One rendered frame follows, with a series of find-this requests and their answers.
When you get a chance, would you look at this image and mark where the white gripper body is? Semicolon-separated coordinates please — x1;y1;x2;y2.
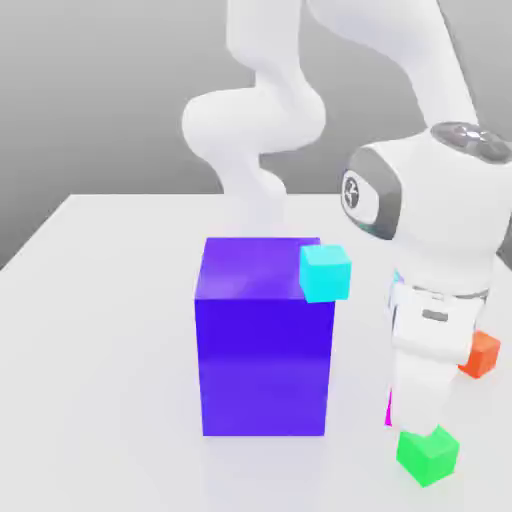
390;344;462;437

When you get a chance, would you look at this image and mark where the small green cube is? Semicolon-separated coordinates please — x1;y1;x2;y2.
395;424;461;489

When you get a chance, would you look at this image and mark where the small orange cube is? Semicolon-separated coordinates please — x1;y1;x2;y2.
457;330;502;380

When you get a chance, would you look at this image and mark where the small cyan cube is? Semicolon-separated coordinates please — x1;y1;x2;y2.
298;243;354;304

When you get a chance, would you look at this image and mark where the large purple box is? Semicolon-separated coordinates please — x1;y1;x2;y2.
193;236;336;438

